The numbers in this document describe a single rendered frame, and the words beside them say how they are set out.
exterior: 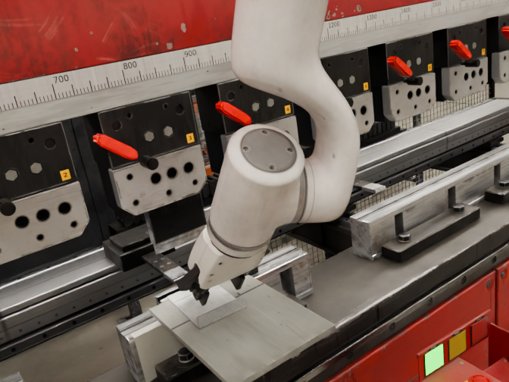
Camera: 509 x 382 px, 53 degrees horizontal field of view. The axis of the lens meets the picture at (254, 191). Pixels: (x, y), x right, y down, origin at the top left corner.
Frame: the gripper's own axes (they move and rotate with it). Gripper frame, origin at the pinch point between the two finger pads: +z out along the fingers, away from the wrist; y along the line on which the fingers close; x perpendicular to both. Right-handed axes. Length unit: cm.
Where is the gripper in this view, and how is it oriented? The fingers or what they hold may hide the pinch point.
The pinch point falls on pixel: (218, 284)
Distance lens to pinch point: 79.4
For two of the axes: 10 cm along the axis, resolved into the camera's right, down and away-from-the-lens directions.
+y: -8.4, 3.0, -4.6
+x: 5.0, 7.5, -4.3
